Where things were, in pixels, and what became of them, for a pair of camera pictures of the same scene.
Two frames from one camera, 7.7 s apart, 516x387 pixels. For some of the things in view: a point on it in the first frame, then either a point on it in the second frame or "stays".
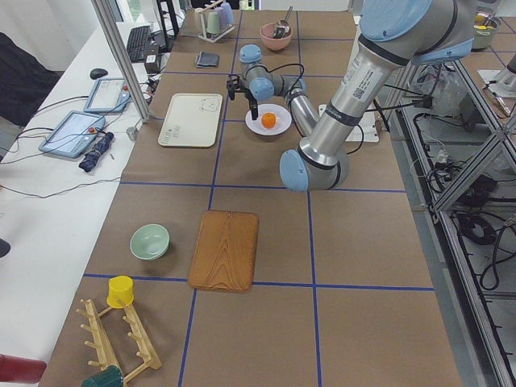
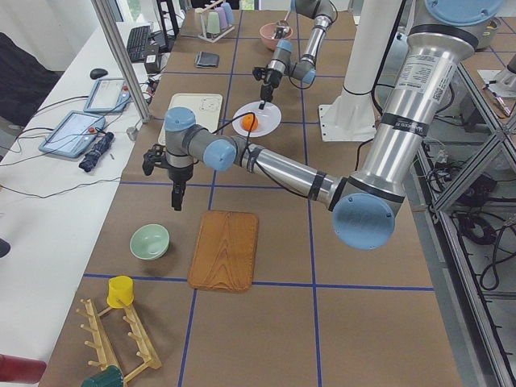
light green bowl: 150,242 stays
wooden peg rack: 101,347 stays
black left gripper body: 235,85 → 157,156
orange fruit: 268,120 → 247,122
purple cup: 222,17 stays
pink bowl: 274,43 stays
